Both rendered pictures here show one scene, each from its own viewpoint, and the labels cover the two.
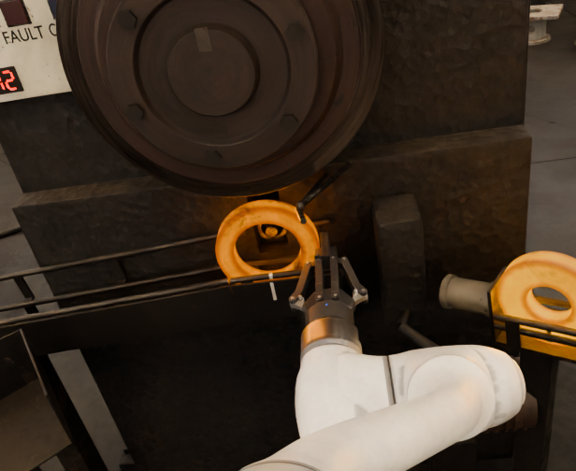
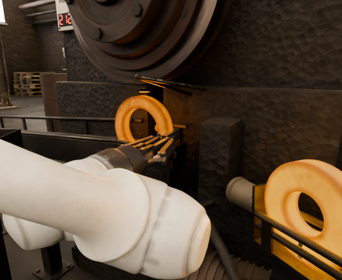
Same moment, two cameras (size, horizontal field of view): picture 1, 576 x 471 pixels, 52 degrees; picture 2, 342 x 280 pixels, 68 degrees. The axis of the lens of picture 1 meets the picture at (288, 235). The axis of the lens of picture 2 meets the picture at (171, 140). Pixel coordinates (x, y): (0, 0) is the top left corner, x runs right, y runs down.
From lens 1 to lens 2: 0.59 m
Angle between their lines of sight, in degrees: 27
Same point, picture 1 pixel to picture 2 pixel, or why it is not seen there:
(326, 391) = not seen: hidden behind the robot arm
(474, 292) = (250, 190)
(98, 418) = not seen: hidden behind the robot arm
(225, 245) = (120, 117)
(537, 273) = (296, 175)
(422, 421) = not seen: outside the picture
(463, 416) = (9, 174)
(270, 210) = (144, 99)
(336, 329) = (109, 154)
